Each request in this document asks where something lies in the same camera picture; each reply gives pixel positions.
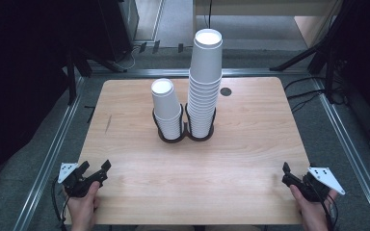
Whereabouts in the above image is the aluminium frame rail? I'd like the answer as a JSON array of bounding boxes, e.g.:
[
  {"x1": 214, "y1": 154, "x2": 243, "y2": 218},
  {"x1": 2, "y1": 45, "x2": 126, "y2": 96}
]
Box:
[
  {"x1": 13, "y1": 76, "x2": 86, "y2": 231},
  {"x1": 90, "y1": 67, "x2": 312, "y2": 79},
  {"x1": 312, "y1": 76, "x2": 370, "y2": 231}
]

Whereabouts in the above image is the dark curtain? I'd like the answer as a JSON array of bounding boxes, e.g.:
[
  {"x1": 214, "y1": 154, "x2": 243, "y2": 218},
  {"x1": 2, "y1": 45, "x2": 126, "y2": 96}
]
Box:
[{"x1": 0, "y1": 0, "x2": 78, "y2": 219}]

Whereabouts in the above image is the black hanging cable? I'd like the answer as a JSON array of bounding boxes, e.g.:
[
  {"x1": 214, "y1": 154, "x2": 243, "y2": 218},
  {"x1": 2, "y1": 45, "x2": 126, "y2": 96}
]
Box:
[{"x1": 207, "y1": 0, "x2": 213, "y2": 30}]

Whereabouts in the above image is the short stack of white cups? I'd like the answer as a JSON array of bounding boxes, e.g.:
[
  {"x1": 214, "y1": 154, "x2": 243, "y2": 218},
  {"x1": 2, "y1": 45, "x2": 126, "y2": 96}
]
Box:
[{"x1": 150, "y1": 77, "x2": 183, "y2": 141}]

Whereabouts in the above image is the black metal stand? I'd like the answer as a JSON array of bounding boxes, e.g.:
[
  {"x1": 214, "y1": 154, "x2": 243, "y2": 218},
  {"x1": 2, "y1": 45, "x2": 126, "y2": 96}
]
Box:
[{"x1": 66, "y1": 47, "x2": 128, "y2": 105}]

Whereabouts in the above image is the tall stack of white cups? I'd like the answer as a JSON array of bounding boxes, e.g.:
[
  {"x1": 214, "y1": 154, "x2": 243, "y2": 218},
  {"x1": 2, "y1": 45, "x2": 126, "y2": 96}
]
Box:
[{"x1": 186, "y1": 28, "x2": 224, "y2": 140}]

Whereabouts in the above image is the black tripod stand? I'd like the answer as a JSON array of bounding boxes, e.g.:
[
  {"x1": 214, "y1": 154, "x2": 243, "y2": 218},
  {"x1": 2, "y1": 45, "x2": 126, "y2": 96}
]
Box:
[{"x1": 269, "y1": 0, "x2": 351, "y2": 105}]

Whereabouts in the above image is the white floor cable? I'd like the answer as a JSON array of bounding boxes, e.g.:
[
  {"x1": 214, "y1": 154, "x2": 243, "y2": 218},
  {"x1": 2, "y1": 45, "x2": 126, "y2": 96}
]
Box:
[{"x1": 119, "y1": 44, "x2": 143, "y2": 70}]

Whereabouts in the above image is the hand-held gripper cable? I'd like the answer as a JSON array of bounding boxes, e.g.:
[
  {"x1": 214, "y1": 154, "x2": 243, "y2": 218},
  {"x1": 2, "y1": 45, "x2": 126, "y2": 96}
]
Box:
[
  {"x1": 51, "y1": 177, "x2": 70, "y2": 231},
  {"x1": 307, "y1": 179, "x2": 339, "y2": 231}
]

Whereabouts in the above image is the left hand-held gripper cable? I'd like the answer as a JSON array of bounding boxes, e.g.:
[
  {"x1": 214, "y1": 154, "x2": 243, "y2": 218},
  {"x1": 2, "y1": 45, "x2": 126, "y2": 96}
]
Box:
[{"x1": 51, "y1": 177, "x2": 70, "y2": 231}]

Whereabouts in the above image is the light wooden furniture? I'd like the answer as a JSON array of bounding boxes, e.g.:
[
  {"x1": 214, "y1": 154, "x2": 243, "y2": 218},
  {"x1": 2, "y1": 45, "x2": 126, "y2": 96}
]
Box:
[{"x1": 192, "y1": 0, "x2": 345, "y2": 49}]

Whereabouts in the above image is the person's left hand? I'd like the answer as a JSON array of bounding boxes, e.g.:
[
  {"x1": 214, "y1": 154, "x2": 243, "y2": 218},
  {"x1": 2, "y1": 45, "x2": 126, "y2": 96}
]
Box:
[{"x1": 65, "y1": 181, "x2": 101, "y2": 231}]

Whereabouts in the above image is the black floor cable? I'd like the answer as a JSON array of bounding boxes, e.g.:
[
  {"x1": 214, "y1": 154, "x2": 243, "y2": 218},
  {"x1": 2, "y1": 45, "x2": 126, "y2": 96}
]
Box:
[
  {"x1": 287, "y1": 90, "x2": 326, "y2": 114},
  {"x1": 283, "y1": 76, "x2": 326, "y2": 92}
]

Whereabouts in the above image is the black floor tape mark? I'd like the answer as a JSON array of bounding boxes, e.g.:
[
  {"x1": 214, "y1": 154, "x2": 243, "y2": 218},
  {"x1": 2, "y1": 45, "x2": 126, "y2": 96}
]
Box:
[{"x1": 84, "y1": 105, "x2": 96, "y2": 124}]

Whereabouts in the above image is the right hand-held gripper cable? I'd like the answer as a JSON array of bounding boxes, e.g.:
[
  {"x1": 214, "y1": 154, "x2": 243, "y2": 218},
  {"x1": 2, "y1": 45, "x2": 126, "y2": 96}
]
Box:
[{"x1": 307, "y1": 179, "x2": 339, "y2": 231}]

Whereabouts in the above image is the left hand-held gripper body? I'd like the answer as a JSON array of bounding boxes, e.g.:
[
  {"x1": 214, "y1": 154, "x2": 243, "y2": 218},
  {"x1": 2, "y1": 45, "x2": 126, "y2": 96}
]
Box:
[{"x1": 57, "y1": 162, "x2": 94, "y2": 198}]

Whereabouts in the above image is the black double cup holder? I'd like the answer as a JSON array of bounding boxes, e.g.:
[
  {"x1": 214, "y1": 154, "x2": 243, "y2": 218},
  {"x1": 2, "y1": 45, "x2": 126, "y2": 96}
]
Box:
[{"x1": 151, "y1": 103, "x2": 217, "y2": 144}]

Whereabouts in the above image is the black cabinet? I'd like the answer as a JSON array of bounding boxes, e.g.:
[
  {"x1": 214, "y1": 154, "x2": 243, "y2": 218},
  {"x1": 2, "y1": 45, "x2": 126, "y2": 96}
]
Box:
[{"x1": 97, "y1": 0, "x2": 140, "y2": 62}]

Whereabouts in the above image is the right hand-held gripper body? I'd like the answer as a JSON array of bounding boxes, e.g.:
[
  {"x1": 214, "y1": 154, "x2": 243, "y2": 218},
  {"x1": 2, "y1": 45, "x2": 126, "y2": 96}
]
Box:
[{"x1": 298, "y1": 167, "x2": 347, "y2": 203}]

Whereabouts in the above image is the person's right hand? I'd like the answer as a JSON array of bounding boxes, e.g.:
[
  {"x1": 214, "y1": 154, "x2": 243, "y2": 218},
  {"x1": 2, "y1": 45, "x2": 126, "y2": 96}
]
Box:
[{"x1": 289, "y1": 185, "x2": 339, "y2": 231}]

